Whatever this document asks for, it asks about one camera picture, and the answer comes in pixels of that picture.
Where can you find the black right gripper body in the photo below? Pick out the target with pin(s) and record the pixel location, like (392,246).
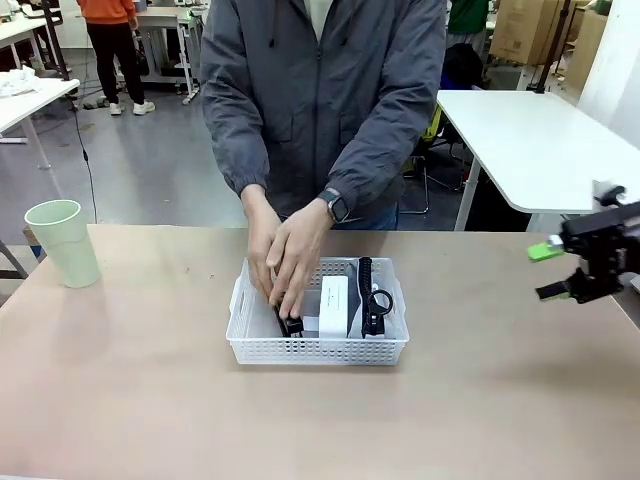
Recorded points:
(607,250)

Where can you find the black green-padded right gripper finger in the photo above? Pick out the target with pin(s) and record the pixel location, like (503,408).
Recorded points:
(542,251)
(562,289)

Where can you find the white digital alarm clock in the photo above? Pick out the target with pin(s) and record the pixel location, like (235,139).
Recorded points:
(334,310)

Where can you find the black stapler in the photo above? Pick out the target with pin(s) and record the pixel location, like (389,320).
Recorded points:
(292,325)

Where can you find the person's right forearm grey sleeve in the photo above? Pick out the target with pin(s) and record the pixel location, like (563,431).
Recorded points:
(242,155)

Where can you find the person's left forearm grey sleeve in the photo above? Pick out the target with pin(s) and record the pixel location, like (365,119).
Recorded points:
(372,150)

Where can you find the white perforated plastic basket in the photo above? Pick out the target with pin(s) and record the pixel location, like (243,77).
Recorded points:
(310,352)

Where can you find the person's left hand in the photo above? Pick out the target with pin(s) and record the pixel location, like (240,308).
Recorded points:
(297,250)

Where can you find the person's right hand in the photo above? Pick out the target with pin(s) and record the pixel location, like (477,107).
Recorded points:
(260,235)

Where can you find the large white table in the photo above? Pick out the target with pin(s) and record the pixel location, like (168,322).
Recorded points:
(525,140)

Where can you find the chair with green backrest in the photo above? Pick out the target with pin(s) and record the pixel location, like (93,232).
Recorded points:
(436,131)

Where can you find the black stand pole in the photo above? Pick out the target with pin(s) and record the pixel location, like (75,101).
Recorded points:
(539,89)

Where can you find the grey pouch with white lettering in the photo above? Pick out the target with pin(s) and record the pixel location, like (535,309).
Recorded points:
(356,305)

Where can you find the black backpack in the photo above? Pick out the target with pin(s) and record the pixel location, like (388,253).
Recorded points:
(462,65)

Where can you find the narrow cardboard box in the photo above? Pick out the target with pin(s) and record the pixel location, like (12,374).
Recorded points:
(590,45)

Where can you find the dark smartwatch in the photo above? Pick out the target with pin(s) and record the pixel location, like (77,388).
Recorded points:
(337,206)

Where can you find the large cardboard box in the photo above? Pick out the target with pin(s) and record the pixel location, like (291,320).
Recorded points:
(525,30)

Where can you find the person in green top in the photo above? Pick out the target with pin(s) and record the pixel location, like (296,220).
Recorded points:
(467,15)

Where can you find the person in grey jacket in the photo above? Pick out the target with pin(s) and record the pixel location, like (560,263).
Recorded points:
(310,75)

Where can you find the white desk with metal legs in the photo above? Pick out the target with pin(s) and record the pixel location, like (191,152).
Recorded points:
(160,17)

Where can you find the person in orange top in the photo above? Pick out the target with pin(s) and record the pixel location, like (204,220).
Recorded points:
(112,50)

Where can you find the pale green plastic cup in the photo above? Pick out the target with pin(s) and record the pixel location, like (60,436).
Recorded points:
(65,245)

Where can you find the white table with cloth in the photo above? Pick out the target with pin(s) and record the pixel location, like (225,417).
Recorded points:
(30,105)

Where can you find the white crumpled cloth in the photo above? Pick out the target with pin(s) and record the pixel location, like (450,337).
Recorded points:
(17,82)

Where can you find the white desk with black frame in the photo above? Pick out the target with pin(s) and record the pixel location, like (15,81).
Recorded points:
(20,30)

